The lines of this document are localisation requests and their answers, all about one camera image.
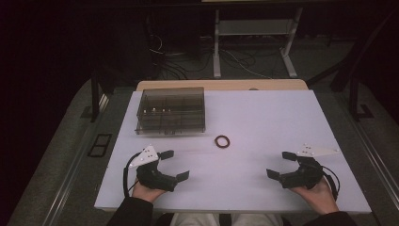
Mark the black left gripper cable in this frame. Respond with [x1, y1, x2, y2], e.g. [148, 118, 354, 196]
[122, 152, 143, 199]

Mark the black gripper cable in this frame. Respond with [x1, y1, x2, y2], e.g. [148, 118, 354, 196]
[122, 152, 143, 199]
[320, 164, 342, 202]

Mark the black metal stand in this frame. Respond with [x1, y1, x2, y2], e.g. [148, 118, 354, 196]
[89, 71, 110, 123]
[348, 76, 375, 122]

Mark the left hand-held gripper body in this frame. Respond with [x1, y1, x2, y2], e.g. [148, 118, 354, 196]
[128, 144, 179, 193]

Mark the person's left hand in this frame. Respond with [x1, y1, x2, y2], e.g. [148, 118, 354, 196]
[131, 179, 168, 204]

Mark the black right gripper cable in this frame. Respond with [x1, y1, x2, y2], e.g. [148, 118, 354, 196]
[320, 164, 342, 202]

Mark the smoky transparent organizer box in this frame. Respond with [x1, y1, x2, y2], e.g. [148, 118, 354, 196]
[135, 87, 207, 137]

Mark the brown hair tie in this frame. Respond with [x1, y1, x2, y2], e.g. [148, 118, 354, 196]
[214, 135, 231, 150]

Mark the person's right hand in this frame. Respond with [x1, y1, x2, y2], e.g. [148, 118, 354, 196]
[289, 177, 340, 217]

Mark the white metal desk frame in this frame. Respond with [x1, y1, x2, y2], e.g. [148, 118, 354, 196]
[213, 7, 304, 79]

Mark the tangle of floor cables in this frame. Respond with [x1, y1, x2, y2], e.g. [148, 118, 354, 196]
[148, 32, 275, 81]

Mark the aluminium floor rail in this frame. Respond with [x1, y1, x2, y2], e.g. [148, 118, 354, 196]
[337, 93, 399, 205]
[41, 93, 111, 226]

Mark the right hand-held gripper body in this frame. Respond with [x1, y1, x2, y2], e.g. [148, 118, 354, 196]
[278, 143, 341, 190]

